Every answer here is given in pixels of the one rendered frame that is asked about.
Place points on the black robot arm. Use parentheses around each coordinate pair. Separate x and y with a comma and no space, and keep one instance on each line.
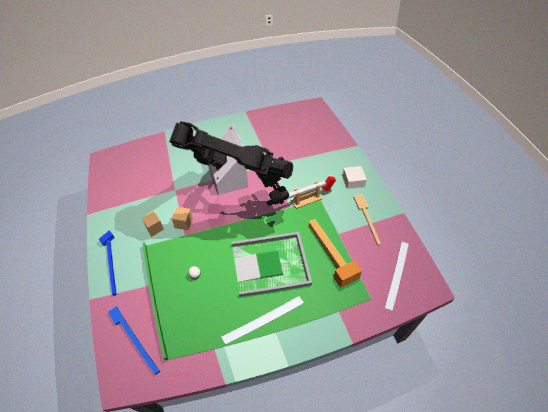
(212,150)

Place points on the orange cube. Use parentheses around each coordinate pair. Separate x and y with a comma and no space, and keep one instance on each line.
(153,223)
(182,218)

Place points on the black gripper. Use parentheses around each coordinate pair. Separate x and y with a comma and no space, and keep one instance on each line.
(280,193)

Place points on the white ball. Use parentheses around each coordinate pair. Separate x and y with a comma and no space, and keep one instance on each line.
(194,272)

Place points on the white flat bar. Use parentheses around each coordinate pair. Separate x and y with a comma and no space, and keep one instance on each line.
(262,320)
(397,276)

